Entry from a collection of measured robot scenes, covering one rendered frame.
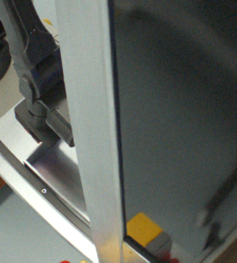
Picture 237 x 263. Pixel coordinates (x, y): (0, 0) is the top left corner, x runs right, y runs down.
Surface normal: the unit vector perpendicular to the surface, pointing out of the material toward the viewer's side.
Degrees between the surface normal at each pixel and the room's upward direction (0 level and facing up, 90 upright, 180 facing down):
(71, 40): 90
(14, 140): 0
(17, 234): 0
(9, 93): 0
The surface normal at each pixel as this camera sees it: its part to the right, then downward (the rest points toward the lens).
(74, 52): -0.71, 0.61
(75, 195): -0.04, -0.51
